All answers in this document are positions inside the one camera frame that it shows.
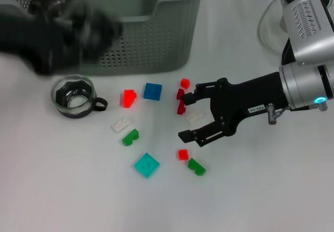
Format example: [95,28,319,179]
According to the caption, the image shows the white brick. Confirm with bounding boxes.
[110,117,133,133]
[184,108,207,126]

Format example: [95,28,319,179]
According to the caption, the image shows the blue square plate brick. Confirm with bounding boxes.
[142,82,163,101]

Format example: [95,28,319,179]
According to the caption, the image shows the bright red slope brick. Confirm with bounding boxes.
[120,89,137,109]

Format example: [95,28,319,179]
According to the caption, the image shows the grey-green perforated storage bin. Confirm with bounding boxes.
[0,0,209,76]

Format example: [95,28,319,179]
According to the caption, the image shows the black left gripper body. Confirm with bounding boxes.
[0,0,124,76]

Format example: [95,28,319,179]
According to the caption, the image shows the teal square plate brick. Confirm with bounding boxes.
[134,152,161,179]

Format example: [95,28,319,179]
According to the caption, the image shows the glass pitcher black handle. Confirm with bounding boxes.
[257,0,334,60]

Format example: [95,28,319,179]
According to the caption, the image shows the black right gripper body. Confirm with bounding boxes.
[209,77,290,137]

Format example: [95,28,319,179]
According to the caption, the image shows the dark red brick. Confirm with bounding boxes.
[176,88,187,115]

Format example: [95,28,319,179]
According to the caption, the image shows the green brick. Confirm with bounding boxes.
[122,128,139,147]
[187,157,207,177]

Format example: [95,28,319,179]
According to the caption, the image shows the right gripper silver cable plug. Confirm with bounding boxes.
[267,103,328,125]

